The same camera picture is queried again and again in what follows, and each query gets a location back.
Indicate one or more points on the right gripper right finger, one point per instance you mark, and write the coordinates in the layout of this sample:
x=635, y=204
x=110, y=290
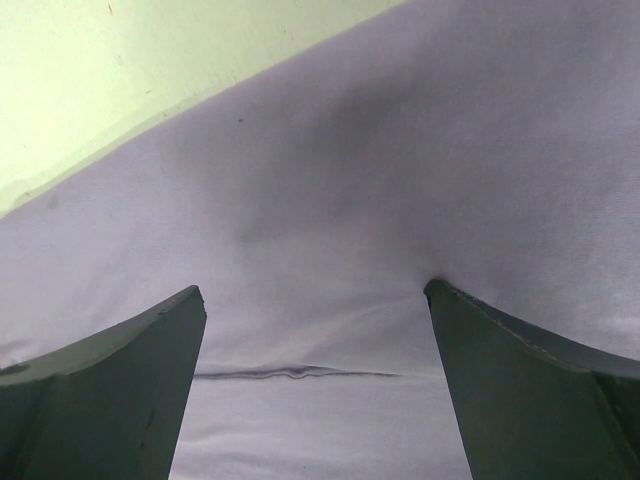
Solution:
x=529, y=403

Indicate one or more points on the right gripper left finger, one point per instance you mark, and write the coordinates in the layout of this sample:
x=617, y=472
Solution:
x=109, y=406

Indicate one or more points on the purple t-shirt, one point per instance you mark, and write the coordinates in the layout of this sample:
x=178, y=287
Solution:
x=494, y=144

